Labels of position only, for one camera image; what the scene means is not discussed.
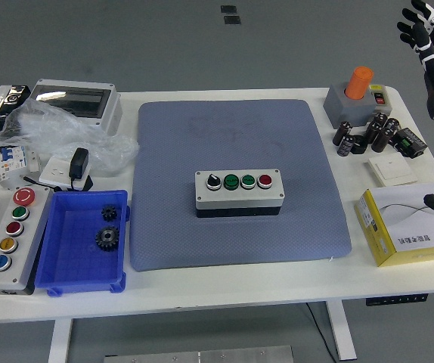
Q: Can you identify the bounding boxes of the blue plastic bin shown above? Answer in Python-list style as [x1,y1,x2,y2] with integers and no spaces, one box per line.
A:
[34,188,132,298]

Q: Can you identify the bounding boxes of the white wall switch panel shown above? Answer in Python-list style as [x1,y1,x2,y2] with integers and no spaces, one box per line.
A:
[367,155,418,187]

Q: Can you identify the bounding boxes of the grey square base block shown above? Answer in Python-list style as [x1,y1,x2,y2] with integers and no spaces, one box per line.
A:
[322,81,379,129]

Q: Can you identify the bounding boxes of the clear plastic bag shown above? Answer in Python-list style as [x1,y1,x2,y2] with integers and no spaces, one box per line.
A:
[0,98,141,178]

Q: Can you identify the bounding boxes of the grey four-button control box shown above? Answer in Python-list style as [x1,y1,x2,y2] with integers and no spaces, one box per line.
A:
[194,169,286,219]

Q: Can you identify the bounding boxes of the black table height controller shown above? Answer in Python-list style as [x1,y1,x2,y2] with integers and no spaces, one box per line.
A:
[365,293,429,306]

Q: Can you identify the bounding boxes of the black cable under table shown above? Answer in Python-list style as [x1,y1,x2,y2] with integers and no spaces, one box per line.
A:
[305,302,341,363]

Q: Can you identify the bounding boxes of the white table leg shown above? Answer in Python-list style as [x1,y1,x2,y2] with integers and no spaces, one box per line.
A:
[47,319,73,363]
[324,301,358,361]

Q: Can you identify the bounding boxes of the blue-grey padded mat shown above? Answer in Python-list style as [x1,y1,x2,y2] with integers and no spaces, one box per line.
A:
[129,98,354,272]

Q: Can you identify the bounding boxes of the large black gear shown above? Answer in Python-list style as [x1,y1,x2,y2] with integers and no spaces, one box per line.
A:
[95,225,122,251]

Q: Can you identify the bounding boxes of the orange cylinder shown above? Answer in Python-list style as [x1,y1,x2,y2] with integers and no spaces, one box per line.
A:
[344,66,375,101]

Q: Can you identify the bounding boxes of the black plastic bracket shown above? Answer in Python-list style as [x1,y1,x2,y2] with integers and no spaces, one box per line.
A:
[351,134,369,155]

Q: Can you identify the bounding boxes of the black power adapter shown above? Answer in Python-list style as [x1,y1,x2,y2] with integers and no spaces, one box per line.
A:
[68,147,90,182]

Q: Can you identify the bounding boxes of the yellow black rocker switch box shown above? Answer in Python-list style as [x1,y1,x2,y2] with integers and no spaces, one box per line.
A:
[367,83,394,116]

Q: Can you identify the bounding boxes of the small black gear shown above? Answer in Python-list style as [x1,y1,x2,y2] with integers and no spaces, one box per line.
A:
[101,203,119,222]

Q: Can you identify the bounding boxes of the white wall socket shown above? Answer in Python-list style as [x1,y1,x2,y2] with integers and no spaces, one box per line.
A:
[38,155,89,190]

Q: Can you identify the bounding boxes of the yellow white product box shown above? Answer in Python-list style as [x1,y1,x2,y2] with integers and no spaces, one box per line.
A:
[354,181,434,268]

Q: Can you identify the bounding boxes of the black adapter cord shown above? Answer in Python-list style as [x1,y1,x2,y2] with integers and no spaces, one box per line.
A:
[20,174,94,192]

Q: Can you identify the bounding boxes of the grey distribution box clear lid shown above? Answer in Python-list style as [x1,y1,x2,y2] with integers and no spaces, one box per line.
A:
[26,78,123,138]

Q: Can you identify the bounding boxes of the white blue circuit breaker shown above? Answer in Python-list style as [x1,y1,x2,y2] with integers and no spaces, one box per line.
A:
[0,143,41,190]

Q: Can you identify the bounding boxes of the black module green terminals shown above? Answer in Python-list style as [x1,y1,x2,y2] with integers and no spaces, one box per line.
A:
[390,127,429,160]

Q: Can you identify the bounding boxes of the grey five-button control box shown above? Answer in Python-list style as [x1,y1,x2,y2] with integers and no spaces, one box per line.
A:
[0,185,54,296]

